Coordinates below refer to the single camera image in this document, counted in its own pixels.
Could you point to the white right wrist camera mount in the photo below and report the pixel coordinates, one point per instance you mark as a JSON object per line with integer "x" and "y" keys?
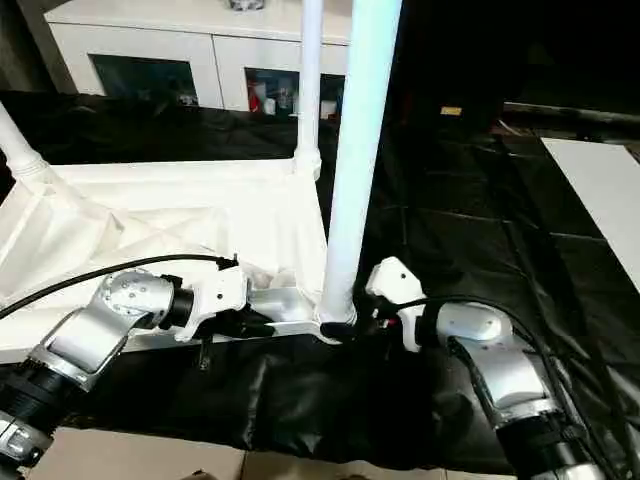
{"x": 395, "y": 280}

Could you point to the white flat board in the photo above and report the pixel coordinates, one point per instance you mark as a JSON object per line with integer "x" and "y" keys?
{"x": 600, "y": 200}

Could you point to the white plastic table top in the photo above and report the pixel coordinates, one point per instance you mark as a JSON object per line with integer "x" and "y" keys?
{"x": 150, "y": 200}

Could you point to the black object pile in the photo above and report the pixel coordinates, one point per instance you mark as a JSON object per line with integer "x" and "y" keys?
{"x": 247, "y": 4}

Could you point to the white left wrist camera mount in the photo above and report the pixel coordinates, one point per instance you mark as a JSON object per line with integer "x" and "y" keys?
{"x": 220, "y": 290}

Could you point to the grey curtain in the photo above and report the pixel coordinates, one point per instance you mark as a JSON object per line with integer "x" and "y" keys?
{"x": 30, "y": 45}

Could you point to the small white cup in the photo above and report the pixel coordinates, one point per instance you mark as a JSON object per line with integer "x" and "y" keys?
{"x": 327, "y": 109}

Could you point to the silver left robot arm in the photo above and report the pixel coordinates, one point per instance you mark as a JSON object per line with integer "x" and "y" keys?
{"x": 85, "y": 330}

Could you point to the black cabinet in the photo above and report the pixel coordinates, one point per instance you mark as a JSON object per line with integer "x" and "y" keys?
{"x": 500, "y": 50}

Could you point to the small tan label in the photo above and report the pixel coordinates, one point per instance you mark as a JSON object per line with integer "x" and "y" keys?
{"x": 451, "y": 111}

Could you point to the black mat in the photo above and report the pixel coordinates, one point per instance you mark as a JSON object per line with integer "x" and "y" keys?
{"x": 500, "y": 250}

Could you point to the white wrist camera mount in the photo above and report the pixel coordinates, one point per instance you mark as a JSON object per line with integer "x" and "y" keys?
{"x": 220, "y": 290}
{"x": 395, "y": 280}

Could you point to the white cabinet with glass doors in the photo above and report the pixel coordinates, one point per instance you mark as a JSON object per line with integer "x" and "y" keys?
{"x": 175, "y": 40}

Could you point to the white plastic table leg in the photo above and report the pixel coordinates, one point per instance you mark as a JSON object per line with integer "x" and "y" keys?
{"x": 360, "y": 150}
{"x": 15, "y": 140}
{"x": 310, "y": 85}

